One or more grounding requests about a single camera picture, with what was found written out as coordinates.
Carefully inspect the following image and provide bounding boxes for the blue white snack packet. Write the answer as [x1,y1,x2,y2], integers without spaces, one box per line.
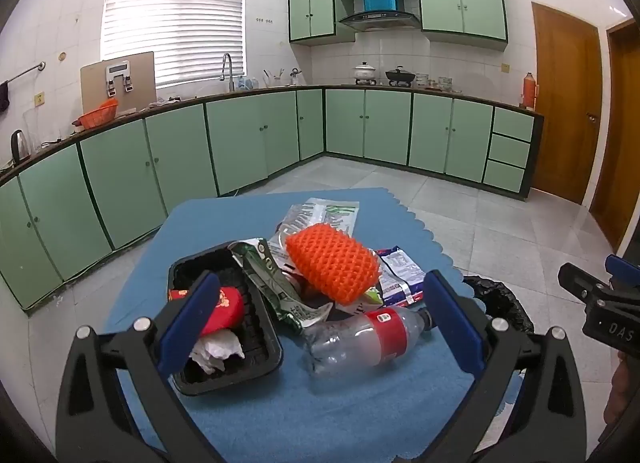
[375,245,432,308]

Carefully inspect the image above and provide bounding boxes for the black wok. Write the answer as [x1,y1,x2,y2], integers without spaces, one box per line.
[385,66,417,87]

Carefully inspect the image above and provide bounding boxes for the chrome towel rail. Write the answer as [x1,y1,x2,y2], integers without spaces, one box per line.
[0,62,47,86]

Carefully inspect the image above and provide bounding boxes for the green white plastic bag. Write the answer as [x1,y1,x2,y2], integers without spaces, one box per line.
[275,198,361,254]

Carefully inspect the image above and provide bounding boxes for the steel electric kettle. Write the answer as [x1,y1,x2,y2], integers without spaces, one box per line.
[10,129,33,164]

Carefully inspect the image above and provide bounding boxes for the orange thermos flask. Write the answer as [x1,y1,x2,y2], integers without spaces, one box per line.
[520,72,540,110]

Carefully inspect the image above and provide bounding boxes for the stack of bowls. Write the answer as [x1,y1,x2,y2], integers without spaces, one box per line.
[417,73,451,92]

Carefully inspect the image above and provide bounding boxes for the white tissue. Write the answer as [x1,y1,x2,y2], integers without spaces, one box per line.
[189,330,246,375]

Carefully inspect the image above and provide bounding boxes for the black lined trash bin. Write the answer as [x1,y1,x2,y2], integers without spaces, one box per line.
[462,275,536,339]

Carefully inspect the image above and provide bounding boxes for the black plastic food tray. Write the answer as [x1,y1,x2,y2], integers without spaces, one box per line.
[167,250,283,396]

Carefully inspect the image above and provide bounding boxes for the utensil drying rack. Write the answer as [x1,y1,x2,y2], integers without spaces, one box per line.
[262,68,291,89]

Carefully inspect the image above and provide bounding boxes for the red gold-printed packet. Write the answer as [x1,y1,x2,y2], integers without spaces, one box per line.
[169,287,246,336]

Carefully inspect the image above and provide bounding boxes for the green cabinet drawer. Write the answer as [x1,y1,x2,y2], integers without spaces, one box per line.
[492,107,535,142]
[483,160,526,194]
[488,134,531,169]

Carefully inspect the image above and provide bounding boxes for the green base cabinets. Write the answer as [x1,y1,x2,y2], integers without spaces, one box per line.
[0,86,545,314]

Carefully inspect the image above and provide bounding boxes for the person's right hand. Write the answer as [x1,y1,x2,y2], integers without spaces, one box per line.
[603,350,633,426]

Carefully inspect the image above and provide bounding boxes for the green white wrapper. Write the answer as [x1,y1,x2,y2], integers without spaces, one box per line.
[227,238,333,334]

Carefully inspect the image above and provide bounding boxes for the clear bottle with red label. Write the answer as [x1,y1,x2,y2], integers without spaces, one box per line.
[300,305,433,379]

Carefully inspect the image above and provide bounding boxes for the white window blind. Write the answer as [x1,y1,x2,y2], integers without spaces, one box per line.
[101,0,247,89]

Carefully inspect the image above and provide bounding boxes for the white clip device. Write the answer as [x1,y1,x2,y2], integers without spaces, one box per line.
[104,59,135,96]

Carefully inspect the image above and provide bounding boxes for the wooden cutting board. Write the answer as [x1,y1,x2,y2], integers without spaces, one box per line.
[80,52,157,116]

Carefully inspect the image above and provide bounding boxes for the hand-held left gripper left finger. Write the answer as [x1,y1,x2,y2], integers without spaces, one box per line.
[56,270,223,463]

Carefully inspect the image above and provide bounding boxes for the pale snack packet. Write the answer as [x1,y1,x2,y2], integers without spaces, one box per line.
[350,288,385,315]

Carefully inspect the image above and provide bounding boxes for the orange foam fruit net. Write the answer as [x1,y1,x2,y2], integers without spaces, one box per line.
[285,223,380,306]

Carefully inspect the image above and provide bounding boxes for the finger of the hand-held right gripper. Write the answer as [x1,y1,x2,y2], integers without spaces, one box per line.
[605,254,640,290]
[558,263,604,305]

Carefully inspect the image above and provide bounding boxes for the orange plastic basket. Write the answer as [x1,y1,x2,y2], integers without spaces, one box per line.
[76,98,121,130]

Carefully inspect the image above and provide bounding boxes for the black range hood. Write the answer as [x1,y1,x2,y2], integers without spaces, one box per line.
[337,10,422,33]

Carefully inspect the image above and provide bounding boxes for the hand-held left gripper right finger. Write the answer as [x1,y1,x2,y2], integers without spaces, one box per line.
[424,270,588,463]

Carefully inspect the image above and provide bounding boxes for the wooden door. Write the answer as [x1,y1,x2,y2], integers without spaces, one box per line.
[589,18,640,254]
[530,2,603,206]

